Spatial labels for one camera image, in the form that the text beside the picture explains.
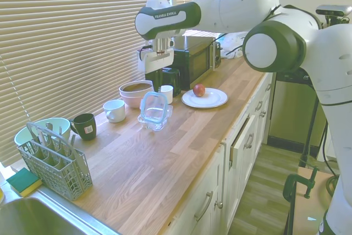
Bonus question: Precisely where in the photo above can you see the clear glass food container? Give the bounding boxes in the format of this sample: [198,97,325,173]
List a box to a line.
[137,105,174,132]

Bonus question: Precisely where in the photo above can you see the white dinner plate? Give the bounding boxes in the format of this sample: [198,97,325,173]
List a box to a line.
[181,88,229,108]

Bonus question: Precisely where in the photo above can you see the white ribbed cup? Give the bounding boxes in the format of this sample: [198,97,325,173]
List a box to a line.
[160,85,174,105]

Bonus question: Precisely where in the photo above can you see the grey exterior camera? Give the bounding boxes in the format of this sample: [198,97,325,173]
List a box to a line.
[315,4,352,17]

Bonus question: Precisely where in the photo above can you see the red apple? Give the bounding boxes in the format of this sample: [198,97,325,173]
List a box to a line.
[192,83,206,97]

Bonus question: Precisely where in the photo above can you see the green bar clamp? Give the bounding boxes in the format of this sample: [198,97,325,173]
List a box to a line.
[283,165,320,203]

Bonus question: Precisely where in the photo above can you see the black toaster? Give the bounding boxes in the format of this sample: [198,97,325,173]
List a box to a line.
[145,67,182,95]

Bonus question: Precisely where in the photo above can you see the green and yellow sponge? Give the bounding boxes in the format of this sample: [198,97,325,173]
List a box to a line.
[5,167,43,198]

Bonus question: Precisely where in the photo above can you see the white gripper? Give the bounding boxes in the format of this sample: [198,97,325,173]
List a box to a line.
[136,49,174,92]

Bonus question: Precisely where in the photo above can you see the brown robot mounting table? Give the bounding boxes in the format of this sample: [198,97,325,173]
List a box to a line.
[287,165,340,235]

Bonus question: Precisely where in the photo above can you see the wide white mug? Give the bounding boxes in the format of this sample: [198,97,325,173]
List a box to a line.
[103,99,127,123]

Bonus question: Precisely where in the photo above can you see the mint green bowl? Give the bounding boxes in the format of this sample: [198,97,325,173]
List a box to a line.
[14,117,71,147]

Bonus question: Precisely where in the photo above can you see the black mug with sticker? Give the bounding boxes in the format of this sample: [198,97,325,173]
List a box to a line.
[68,113,97,141]

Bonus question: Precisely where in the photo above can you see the clear lid with teal seal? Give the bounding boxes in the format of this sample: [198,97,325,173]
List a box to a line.
[140,91,169,123]

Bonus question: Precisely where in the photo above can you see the white kitchen base cabinets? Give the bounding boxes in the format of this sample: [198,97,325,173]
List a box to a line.
[164,73,277,235]

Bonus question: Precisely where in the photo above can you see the stainless steel dishwasher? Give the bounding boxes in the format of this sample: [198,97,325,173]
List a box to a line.
[268,71,329,147]

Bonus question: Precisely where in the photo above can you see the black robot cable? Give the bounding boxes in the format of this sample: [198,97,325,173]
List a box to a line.
[137,3,283,56]

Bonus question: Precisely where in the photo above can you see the grey plastic cutlery basket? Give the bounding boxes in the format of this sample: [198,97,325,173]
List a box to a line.
[16,121,94,201]

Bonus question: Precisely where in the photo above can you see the black microwave oven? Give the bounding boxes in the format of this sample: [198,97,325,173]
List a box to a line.
[172,36,217,89]

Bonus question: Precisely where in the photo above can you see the stainless steel sink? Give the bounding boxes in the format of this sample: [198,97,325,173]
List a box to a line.
[0,195,120,235]

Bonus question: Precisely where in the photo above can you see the metal bar drawer handle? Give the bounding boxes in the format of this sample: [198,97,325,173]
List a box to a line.
[194,190,215,222]

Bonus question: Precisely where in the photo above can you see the crumpled white plastic bag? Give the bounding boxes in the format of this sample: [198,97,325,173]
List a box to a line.
[219,32,248,59]

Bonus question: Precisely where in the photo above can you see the metal bar door handle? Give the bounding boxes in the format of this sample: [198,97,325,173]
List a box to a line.
[244,133,255,150]

